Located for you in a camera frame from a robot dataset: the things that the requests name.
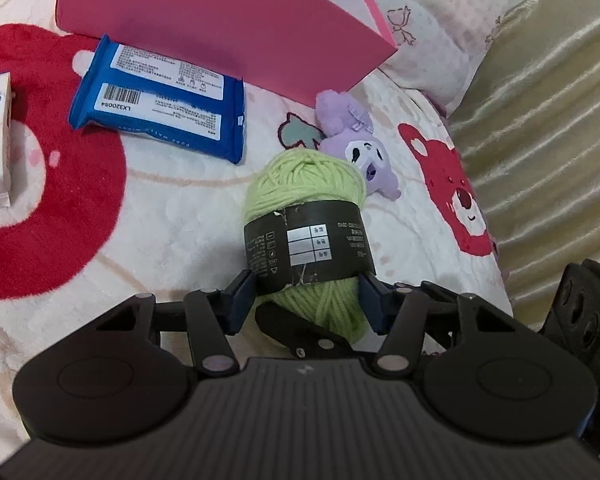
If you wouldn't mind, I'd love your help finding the pink cardboard box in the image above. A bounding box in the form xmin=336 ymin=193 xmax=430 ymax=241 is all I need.
xmin=55 ymin=0 xmax=400 ymax=111

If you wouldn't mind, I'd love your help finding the bear printed blanket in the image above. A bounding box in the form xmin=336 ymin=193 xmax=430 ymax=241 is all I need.
xmin=0 ymin=0 xmax=513 ymax=461

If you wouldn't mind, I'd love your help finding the purple plush toy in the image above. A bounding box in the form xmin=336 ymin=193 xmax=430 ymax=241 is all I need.
xmin=314 ymin=89 xmax=402 ymax=201

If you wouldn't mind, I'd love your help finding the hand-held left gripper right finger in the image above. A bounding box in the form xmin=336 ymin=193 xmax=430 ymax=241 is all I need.
xmin=356 ymin=272 xmax=518 ymax=375

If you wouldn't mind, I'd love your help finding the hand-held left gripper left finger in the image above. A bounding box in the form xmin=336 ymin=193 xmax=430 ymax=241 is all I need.
xmin=94 ymin=269 xmax=257 ymax=377

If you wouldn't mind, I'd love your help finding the blue wet wipes packet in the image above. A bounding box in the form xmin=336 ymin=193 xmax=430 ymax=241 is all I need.
xmin=68 ymin=34 xmax=246 ymax=165

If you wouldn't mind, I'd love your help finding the pink patterned pillow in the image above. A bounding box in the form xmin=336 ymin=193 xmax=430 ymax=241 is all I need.
xmin=350 ymin=0 xmax=513 ymax=121

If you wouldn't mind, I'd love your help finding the green yarn ball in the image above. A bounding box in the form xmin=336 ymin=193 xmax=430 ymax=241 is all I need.
xmin=243 ymin=151 xmax=376 ymax=346

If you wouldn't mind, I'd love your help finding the gold satin cloth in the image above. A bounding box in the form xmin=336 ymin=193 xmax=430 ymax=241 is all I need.
xmin=445 ymin=0 xmax=600 ymax=331

